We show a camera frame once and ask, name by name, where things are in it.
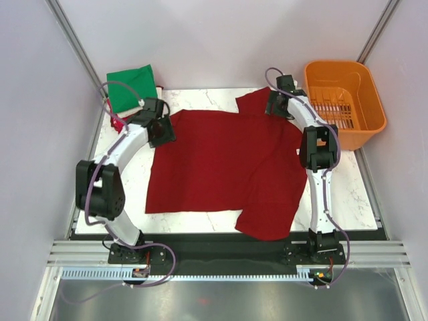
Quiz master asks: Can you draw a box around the dark red t shirt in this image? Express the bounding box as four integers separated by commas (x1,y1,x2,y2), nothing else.
146,88,307,241

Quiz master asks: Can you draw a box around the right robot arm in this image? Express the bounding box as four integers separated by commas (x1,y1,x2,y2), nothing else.
265,73,340,263

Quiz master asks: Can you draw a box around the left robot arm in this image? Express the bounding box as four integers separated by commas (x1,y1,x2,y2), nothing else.
75,98,176,263

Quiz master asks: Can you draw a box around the white folded t shirt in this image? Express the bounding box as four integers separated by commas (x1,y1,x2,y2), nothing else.
117,86,163,118

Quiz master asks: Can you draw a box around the pink red folded t shirt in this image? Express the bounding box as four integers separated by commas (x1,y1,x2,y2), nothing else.
110,114,134,134

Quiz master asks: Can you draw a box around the green folded t shirt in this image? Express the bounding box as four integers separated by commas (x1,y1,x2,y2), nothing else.
106,64,158,114

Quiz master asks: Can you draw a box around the orange plastic basket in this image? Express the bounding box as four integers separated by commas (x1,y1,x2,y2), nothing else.
304,60,387,151

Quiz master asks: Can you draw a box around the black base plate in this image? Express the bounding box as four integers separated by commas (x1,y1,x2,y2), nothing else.
108,232,346,274

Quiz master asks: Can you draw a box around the left aluminium frame post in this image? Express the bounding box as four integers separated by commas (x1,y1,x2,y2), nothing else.
45,0,102,88

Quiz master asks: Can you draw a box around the aluminium frame post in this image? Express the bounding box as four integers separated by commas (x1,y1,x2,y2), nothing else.
45,0,102,88
356,0,401,64

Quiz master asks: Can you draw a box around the right aluminium frame post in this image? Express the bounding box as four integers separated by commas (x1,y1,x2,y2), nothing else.
356,0,401,64

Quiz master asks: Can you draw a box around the aluminium rail profile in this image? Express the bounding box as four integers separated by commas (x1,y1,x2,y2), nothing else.
47,241,411,268

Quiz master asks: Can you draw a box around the white slotted cable duct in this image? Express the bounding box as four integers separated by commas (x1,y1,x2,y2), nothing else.
61,265,327,282

